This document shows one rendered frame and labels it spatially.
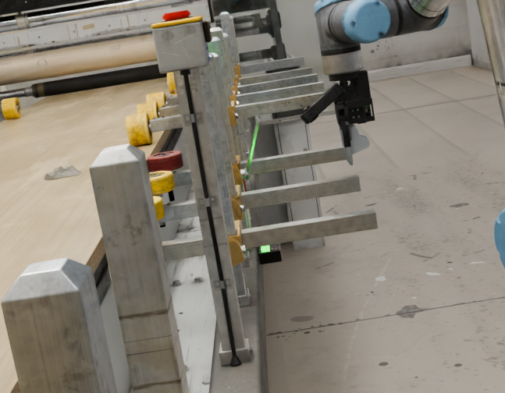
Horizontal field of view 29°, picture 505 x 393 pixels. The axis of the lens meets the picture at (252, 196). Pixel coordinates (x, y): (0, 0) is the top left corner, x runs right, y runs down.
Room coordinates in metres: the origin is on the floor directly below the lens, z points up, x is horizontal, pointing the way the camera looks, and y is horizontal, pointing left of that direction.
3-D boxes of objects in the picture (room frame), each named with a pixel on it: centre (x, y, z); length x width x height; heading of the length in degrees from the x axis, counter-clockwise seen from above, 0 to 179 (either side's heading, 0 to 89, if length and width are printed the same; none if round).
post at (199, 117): (1.41, 0.06, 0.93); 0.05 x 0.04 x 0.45; 178
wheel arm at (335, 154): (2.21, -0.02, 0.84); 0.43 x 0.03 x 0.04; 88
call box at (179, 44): (1.41, 0.06, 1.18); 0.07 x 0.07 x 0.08; 88
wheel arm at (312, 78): (2.96, 0.00, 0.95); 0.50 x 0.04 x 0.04; 88
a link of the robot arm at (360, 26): (2.09, -0.29, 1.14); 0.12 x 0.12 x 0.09; 18
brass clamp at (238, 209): (1.94, 0.05, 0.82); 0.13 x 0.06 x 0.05; 178
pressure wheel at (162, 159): (2.21, 0.18, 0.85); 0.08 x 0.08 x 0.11
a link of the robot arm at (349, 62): (2.20, -0.25, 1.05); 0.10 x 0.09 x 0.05; 178
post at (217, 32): (2.67, 0.02, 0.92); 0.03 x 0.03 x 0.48; 88
